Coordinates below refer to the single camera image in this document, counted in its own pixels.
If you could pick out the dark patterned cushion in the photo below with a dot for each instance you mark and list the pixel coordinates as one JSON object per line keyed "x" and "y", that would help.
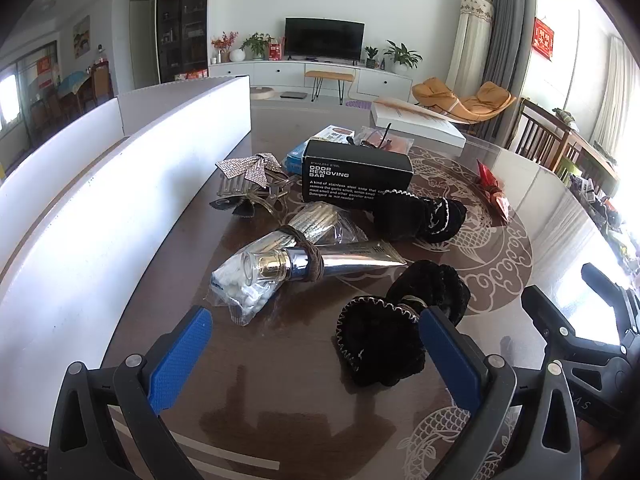
{"x": 25, "y": 460}

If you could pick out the white television cabinet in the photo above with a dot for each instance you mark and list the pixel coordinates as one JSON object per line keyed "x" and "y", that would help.
{"x": 280, "y": 72}

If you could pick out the white flat box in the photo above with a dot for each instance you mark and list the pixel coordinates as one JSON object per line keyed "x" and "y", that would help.
{"x": 415, "y": 120}

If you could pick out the silver tube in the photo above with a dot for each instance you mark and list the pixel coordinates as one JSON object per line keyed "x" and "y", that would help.
{"x": 355, "y": 257}

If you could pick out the clear plastic bag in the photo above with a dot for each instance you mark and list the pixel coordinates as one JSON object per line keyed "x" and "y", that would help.
{"x": 395, "y": 142}

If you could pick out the red wall hanging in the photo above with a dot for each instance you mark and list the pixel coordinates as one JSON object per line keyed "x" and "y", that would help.
{"x": 544, "y": 37}

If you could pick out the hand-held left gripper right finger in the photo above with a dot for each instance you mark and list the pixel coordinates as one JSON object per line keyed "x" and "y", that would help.
{"x": 450, "y": 355}

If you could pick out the black television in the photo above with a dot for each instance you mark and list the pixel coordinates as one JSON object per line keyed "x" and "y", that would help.
{"x": 324, "y": 37}

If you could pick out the dark display cabinet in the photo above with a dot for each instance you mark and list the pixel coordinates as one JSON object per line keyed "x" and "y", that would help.
{"x": 182, "y": 20}

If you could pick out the cluttered side table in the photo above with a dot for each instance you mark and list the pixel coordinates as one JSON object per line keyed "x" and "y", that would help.
{"x": 610, "y": 215}

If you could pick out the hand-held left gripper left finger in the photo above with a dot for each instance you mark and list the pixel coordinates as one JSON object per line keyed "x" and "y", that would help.
{"x": 175, "y": 360}

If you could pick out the covered standing air conditioner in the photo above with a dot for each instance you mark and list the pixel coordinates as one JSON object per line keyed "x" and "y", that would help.
{"x": 470, "y": 45}

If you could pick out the round white vase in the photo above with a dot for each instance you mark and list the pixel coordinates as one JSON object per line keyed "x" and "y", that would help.
{"x": 237, "y": 55}

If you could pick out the rhinestone bow hair clip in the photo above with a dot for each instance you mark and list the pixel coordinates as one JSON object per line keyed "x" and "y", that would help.
{"x": 250, "y": 165}

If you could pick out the orange lounge chair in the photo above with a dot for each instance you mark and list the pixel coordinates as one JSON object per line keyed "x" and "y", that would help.
{"x": 435, "y": 92}

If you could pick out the green potted plant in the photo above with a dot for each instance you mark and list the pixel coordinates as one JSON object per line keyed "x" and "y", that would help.
{"x": 257, "y": 45}

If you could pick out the purple mat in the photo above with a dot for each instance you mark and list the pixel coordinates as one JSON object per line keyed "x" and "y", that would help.
{"x": 360, "y": 105}

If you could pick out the framed painting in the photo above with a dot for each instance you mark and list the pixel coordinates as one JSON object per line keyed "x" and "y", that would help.
{"x": 81, "y": 36}

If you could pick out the small white box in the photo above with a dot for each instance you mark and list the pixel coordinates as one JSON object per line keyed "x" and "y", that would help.
{"x": 330, "y": 133}

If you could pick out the long white foam board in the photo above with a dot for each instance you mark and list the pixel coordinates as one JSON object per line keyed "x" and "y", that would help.
{"x": 100, "y": 260}

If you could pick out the white curtain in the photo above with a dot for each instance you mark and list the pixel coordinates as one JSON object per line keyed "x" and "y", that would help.
{"x": 620, "y": 90}

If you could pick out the black printed box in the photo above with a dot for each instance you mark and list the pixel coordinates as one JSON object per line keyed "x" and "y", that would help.
{"x": 350, "y": 170}

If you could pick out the bag of cotton swabs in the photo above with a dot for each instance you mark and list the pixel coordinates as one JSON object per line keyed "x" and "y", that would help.
{"x": 320, "y": 220}

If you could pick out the red window sign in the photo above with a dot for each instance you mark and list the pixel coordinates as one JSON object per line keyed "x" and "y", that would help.
{"x": 45, "y": 67}

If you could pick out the grey curtain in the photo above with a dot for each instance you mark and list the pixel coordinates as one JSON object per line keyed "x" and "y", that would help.
{"x": 505, "y": 20}

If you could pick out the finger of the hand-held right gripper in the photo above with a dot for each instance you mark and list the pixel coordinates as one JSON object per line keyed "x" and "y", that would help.
{"x": 550, "y": 317}
{"x": 610, "y": 290}

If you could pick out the red paper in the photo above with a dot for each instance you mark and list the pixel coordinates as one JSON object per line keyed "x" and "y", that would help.
{"x": 492, "y": 192}

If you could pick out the black velvet scrunchie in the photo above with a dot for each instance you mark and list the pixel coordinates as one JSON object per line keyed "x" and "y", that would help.
{"x": 375, "y": 340}
{"x": 415, "y": 217}

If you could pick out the wooden chair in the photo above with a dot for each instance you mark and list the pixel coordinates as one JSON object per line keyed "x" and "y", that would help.
{"x": 535, "y": 130}
{"x": 585, "y": 160}

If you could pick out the small potted plant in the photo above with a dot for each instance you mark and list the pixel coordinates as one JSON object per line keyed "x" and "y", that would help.
{"x": 371, "y": 55}

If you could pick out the table with blue cloth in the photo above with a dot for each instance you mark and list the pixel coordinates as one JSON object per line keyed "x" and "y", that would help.
{"x": 72, "y": 82}

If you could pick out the wooden bench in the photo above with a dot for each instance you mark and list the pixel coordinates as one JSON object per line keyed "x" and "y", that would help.
{"x": 329, "y": 75}

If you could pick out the black bow hair clip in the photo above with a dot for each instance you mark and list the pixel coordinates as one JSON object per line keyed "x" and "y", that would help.
{"x": 244, "y": 208}

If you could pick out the large leafy potted plant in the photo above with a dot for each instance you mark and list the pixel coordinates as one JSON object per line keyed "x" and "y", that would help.
{"x": 402, "y": 55}

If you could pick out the red gift box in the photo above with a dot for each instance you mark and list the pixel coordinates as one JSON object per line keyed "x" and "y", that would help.
{"x": 275, "y": 51}

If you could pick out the clear claw hair clip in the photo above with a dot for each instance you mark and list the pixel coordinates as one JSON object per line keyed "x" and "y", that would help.
{"x": 272, "y": 195}

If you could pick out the red flowers in vase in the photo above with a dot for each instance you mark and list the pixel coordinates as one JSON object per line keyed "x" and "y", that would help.
{"x": 223, "y": 42}

